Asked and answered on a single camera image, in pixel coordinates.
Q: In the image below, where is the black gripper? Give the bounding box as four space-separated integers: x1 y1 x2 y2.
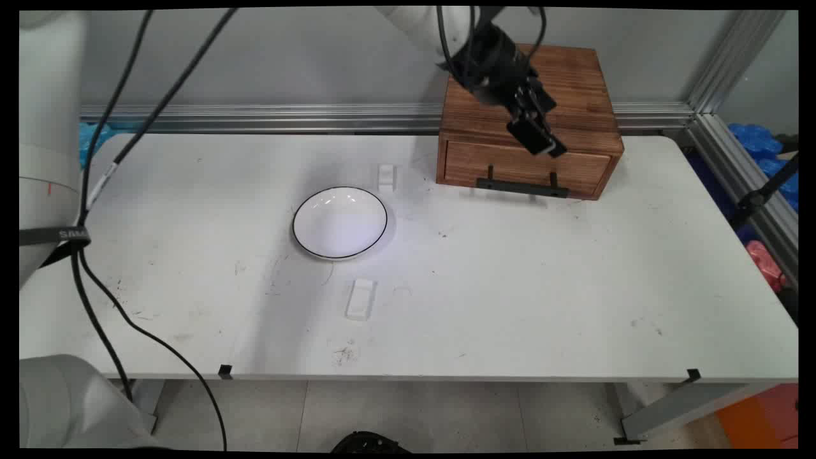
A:
464 23 568 159

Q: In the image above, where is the black metal drawer handle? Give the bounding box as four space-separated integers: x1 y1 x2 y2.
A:
476 164 571 200

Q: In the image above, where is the brown wooden drawer cabinet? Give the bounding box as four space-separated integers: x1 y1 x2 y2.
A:
436 43 625 201

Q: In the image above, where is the large blue plastic bag pile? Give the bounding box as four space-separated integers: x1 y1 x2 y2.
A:
728 122 799 212

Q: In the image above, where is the white bowl with black rim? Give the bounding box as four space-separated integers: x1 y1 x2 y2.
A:
292 186 389 261

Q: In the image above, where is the black stand pole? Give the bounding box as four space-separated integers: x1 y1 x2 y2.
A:
729 153 799 231

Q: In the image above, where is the long white block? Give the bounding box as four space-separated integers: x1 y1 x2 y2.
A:
345 278 378 321

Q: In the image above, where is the pink plastic bag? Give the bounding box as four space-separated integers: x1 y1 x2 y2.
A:
745 240 789 293

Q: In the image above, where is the grey table leg with foot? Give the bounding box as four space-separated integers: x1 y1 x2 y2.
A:
613 381 790 446

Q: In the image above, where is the black round floor object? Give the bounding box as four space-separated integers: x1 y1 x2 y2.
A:
330 431 413 454

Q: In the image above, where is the orange box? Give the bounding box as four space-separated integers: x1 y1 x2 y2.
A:
715 382 799 449

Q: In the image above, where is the small blue plastic bag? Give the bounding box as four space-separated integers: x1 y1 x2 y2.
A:
79 122 131 169

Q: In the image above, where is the grey upright table leg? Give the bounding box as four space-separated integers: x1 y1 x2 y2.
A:
127 379 168 435

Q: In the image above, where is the slanted aluminium frame rail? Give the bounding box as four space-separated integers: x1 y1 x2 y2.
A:
682 112 799 288

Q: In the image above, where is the upright aluminium frame post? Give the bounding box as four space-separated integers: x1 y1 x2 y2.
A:
687 10 789 114

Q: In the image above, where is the horizontal aluminium frame rail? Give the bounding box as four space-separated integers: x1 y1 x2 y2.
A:
80 102 697 136

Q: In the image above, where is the black cable with white label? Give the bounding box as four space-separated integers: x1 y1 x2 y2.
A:
76 6 240 451

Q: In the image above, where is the plain black cable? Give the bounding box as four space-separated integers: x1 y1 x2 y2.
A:
70 8 157 402

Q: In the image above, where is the black printed cable strap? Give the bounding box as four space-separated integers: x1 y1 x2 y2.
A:
19 226 92 269

